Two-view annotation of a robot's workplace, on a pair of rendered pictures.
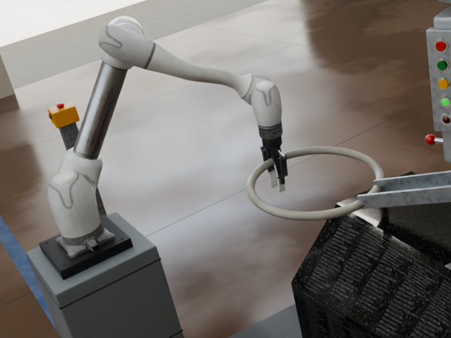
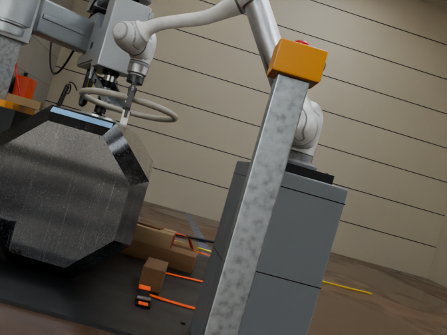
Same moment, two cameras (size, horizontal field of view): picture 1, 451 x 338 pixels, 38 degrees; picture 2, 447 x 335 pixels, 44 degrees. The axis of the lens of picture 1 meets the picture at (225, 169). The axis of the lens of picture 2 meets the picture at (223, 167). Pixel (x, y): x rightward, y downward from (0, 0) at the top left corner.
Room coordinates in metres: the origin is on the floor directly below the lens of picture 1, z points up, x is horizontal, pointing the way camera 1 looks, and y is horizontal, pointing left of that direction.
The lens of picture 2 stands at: (4.51, 1.06, 0.74)
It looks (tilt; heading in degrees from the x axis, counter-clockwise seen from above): 0 degrees down; 199
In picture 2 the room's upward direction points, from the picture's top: 16 degrees clockwise
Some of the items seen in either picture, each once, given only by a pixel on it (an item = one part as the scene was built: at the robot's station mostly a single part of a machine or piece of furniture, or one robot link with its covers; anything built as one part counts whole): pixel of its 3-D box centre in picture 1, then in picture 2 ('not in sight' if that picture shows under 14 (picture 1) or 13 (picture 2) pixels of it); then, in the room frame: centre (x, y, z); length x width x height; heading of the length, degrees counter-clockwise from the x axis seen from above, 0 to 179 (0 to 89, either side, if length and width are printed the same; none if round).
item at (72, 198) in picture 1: (72, 200); (302, 126); (2.21, 0.58, 1.00); 0.18 x 0.16 x 0.22; 4
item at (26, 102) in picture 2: not in sight; (24, 102); (1.69, -1.22, 0.81); 0.20 x 0.10 x 0.05; 119
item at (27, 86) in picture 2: not in sight; (25, 89); (-0.55, -3.08, 0.99); 0.50 x 0.22 x 0.33; 25
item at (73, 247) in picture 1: (84, 235); (292, 158); (2.18, 0.57, 0.87); 0.22 x 0.18 x 0.06; 25
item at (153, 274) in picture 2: not in sight; (153, 274); (1.64, -0.12, 0.07); 0.30 x 0.12 x 0.12; 21
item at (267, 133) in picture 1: (270, 129); (138, 69); (2.29, -0.20, 1.07); 0.09 x 0.09 x 0.06
